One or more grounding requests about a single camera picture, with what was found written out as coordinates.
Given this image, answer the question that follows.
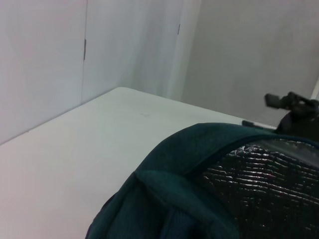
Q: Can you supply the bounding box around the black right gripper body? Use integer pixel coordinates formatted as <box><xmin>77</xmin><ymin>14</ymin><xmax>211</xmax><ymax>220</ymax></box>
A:
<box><xmin>276</xmin><ymin>111</ymin><xmax>319</xmax><ymax>141</ymax></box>

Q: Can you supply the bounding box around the dark teal fabric lunch bag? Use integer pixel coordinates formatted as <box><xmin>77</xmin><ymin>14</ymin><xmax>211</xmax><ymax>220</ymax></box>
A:
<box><xmin>84</xmin><ymin>122</ymin><xmax>319</xmax><ymax>239</ymax></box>

